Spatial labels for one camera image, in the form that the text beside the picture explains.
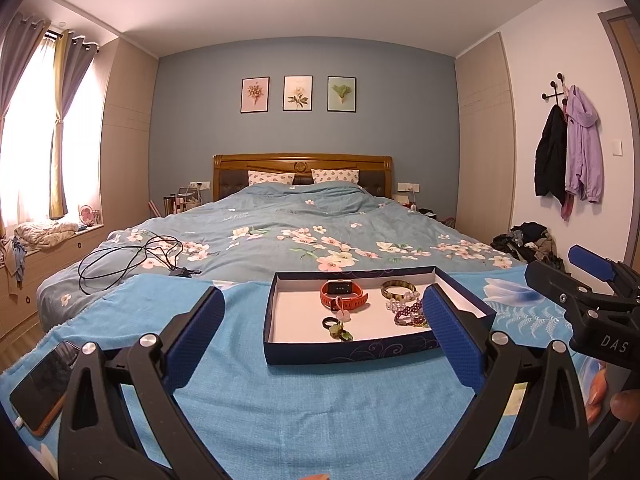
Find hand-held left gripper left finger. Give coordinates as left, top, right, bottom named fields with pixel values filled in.
left=57, top=286, right=241, bottom=480

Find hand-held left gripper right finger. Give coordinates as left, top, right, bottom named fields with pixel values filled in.
left=421, top=282, right=591, bottom=480

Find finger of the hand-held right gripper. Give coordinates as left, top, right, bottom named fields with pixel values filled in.
left=568, top=245, right=640, bottom=306
left=525, top=260, right=593, bottom=318

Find dark red bead bracelet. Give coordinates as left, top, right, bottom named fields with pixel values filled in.
left=393, top=305, right=431, bottom=328

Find clear bead bracelet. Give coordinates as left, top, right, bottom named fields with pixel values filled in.
left=385, top=292, right=423, bottom=311

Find amber green bangle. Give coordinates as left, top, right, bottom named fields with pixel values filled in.
left=381, top=280, right=417, bottom=301

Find dark blue cardboard box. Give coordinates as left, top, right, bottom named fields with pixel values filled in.
left=263, top=266, right=497, bottom=366

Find orange smart watch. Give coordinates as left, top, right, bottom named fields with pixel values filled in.
left=320, top=279, right=370, bottom=311

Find person's right hand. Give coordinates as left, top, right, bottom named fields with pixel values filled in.
left=585, top=374, right=640, bottom=423

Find pile of dark clothes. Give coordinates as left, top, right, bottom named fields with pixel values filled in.
left=491, top=221, right=566, bottom=273

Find light blue blanket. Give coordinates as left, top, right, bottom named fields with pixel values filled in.
left=0, top=265, right=640, bottom=480

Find purple jacket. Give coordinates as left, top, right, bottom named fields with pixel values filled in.
left=564, top=85, right=601, bottom=204

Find black jacket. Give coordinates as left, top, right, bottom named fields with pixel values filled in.
left=534, top=105, right=568, bottom=206

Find nightstand clutter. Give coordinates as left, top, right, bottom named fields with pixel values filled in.
left=147, top=189, right=213, bottom=218

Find beige wardrobe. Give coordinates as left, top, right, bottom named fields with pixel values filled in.
left=455, top=31, right=516, bottom=246
left=100, top=37, right=160, bottom=226

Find bed with floral duvet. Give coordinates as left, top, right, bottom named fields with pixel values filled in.
left=36, top=182, right=526, bottom=333

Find wooden door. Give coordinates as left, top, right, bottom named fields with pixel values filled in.
left=597, top=7, right=640, bottom=266

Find window seat drawer cabinet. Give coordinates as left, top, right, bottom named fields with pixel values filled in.
left=0, top=222, right=108, bottom=341

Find smartphone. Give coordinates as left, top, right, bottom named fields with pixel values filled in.
left=9, top=341, right=83, bottom=437

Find patterned pillow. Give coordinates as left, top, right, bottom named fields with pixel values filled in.
left=248, top=170, right=296, bottom=187
left=311, top=168, right=361, bottom=185

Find crumpled beige blanket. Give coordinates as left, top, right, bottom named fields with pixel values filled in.
left=13, top=221, right=81, bottom=248

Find blue hanging cloth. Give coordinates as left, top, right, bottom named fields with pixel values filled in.
left=5, top=237, right=28, bottom=283

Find wooden headboard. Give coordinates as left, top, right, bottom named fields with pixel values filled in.
left=213, top=154, right=393, bottom=202

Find pink flower framed picture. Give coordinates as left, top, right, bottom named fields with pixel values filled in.
left=240, top=77, right=271, bottom=114

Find white flower framed picture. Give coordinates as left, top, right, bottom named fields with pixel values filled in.
left=283, top=75, right=314, bottom=112

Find green leaf framed picture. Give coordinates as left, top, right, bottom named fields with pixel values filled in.
left=327, top=76, right=358, bottom=112

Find olive grey curtain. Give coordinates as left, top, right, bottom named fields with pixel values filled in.
left=48, top=30, right=96, bottom=220

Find black cable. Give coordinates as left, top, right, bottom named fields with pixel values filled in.
left=78, top=237, right=201, bottom=296

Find black wall coat hooks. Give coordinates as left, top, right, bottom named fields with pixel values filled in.
left=541, top=74, right=568, bottom=106

